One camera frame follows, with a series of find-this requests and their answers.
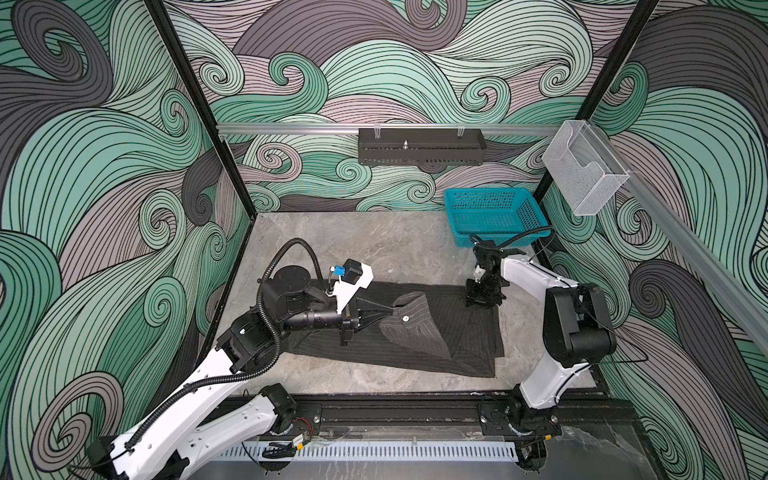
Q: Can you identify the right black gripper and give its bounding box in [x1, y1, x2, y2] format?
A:
[463, 274, 507, 308]

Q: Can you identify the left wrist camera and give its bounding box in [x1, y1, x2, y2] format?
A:
[329, 259, 374, 314]

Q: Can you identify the aluminium back wall rail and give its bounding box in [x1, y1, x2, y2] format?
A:
[217, 122, 560, 137]

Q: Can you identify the aluminium wall rail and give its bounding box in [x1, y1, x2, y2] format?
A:
[590, 125, 767, 353]
[217, 122, 560, 137]

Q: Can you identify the white slotted cable duct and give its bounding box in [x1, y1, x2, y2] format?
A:
[215, 441, 518, 463]

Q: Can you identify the clear plastic wall bin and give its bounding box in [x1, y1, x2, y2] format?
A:
[542, 120, 629, 217]

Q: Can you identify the right black frame post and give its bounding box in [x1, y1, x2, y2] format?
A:
[524, 0, 660, 218]

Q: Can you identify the black perforated wall tray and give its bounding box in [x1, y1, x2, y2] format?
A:
[357, 127, 488, 170]

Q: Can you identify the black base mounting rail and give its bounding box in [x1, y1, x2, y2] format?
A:
[239, 392, 637, 442]

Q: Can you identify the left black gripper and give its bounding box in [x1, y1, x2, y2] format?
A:
[280, 294, 391, 347]

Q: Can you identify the teal plastic basket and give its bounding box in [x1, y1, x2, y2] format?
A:
[444, 188, 552, 248]

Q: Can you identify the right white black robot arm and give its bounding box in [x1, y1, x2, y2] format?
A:
[465, 226, 617, 430]

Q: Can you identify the dark pinstriped long sleeve shirt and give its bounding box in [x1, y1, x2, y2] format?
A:
[283, 282, 505, 378]

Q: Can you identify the aluminium right wall rail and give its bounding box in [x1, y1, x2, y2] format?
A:
[590, 125, 767, 353]

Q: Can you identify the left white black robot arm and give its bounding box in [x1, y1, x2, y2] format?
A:
[69, 238, 392, 479]

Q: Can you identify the black frame post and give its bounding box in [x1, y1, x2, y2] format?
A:
[144, 0, 257, 224]
[524, 0, 660, 218]

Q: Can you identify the left black frame post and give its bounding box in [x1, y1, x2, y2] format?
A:
[144, 0, 257, 224]

